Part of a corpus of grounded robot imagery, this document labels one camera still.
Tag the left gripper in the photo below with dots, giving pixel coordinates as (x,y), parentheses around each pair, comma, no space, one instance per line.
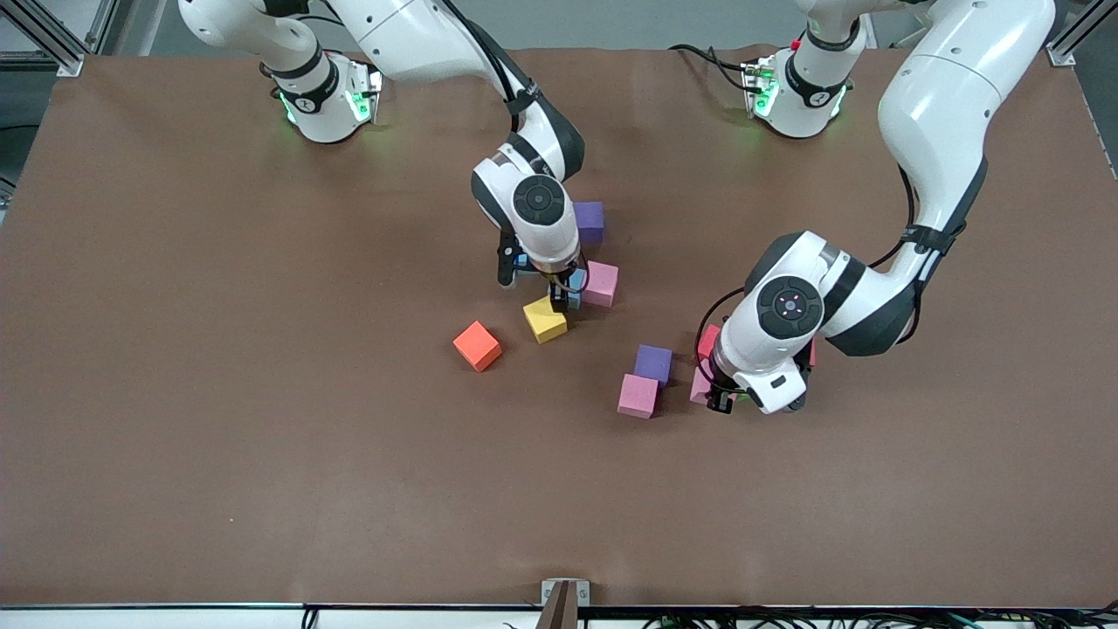
(719,399)

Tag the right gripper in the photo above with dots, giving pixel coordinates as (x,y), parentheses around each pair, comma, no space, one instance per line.
(558,289)

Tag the pink foam cube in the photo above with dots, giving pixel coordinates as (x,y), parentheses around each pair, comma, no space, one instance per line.
(601,284)
(699,384)
(638,396)

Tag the yellow foam cube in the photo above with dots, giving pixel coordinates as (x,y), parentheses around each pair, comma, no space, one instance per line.
(546,327)

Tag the purple foam cube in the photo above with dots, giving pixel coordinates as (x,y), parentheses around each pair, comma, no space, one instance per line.
(653,362)
(591,221)

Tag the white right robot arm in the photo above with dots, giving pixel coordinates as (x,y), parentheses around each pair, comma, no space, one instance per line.
(410,35)

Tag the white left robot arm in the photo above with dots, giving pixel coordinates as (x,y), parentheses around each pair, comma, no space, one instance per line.
(943,105)

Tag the orange foam cube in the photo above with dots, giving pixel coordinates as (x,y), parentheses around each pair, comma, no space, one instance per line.
(477,344)

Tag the metal base connector box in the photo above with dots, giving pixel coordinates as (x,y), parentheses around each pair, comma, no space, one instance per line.
(365,92)
(758,87)

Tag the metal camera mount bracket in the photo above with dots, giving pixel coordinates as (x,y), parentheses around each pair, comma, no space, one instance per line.
(550,590)

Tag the aluminium frame post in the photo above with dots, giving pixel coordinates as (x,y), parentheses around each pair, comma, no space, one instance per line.
(1061,54)
(68,63)

